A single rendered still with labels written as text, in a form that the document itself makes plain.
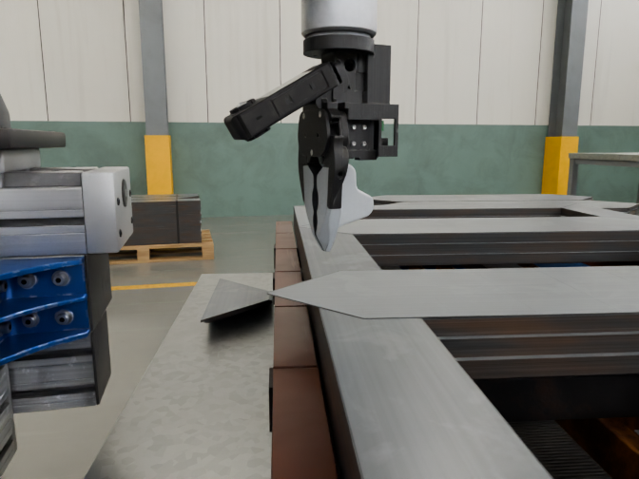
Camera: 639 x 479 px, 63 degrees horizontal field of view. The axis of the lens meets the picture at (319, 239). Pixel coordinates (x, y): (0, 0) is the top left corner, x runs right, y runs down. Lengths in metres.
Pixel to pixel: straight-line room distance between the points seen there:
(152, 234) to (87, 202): 4.21
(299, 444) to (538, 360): 0.25
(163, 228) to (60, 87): 3.37
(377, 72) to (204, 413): 0.47
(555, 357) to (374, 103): 0.30
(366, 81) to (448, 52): 7.86
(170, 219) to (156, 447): 4.19
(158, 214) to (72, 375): 4.16
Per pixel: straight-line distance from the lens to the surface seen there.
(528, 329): 0.53
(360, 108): 0.53
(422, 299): 0.54
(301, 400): 0.43
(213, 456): 0.65
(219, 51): 7.58
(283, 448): 0.38
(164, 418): 0.73
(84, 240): 0.63
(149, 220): 4.81
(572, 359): 0.54
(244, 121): 0.50
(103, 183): 0.62
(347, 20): 0.53
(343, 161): 0.51
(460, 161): 8.43
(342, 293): 0.55
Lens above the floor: 1.02
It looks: 10 degrees down
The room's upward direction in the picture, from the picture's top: straight up
